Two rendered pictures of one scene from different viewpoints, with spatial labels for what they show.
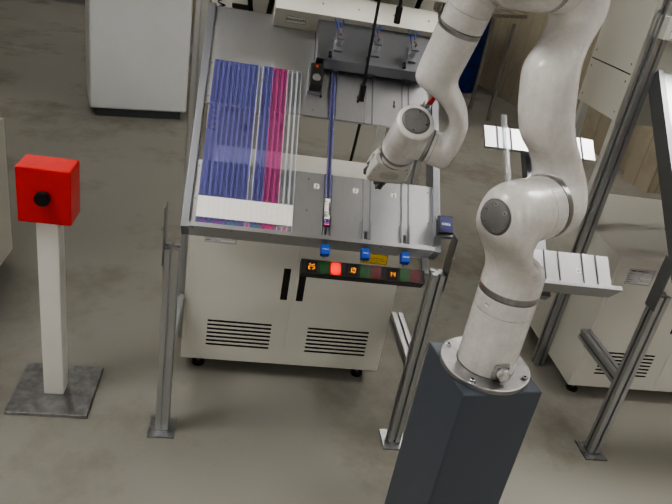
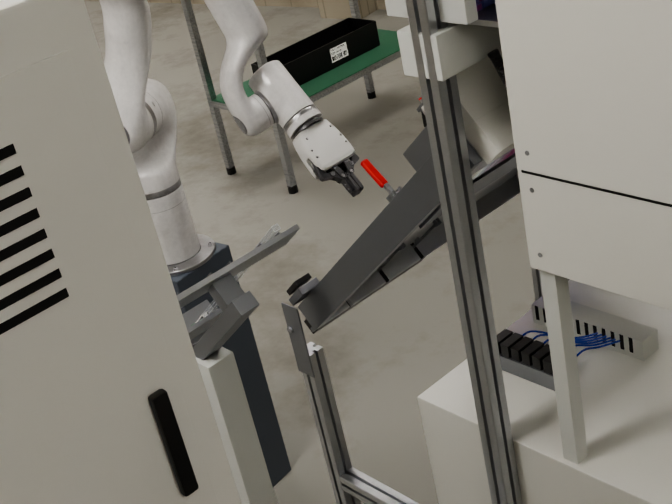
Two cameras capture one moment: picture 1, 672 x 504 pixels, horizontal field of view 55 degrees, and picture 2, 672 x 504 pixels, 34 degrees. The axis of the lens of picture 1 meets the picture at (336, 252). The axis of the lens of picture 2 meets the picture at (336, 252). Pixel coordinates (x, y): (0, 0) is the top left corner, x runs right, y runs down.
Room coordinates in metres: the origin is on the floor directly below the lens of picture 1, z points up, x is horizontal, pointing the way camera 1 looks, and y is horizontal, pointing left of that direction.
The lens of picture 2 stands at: (3.43, -1.06, 1.87)
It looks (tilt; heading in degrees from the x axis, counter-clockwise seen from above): 28 degrees down; 154
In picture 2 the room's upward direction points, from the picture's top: 13 degrees counter-clockwise
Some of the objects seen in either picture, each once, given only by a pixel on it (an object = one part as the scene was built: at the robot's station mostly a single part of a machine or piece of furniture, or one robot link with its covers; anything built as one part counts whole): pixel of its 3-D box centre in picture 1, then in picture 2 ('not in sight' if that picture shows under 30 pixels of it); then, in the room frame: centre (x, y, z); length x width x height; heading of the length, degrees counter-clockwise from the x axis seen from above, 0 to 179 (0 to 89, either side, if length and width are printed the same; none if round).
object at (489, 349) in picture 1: (495, 329); (166, 223); (1.15, -0.35, 0.79); 0.19 x 0.19 x 0.18
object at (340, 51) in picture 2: not in sight; (317, 54); (-0.60, 1.05, 0.41); 0.57 x 0.17 x 0.11; 100
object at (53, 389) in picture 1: (52, 287); not in sight; (1.60, 0.80, 0.39); 0.24 x 0.24 x 0.78; 10
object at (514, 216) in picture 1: (515, 239); (147, 134); (1.12, -0.33, 1.00); 0.19 x 0.12 x 0.24; 132
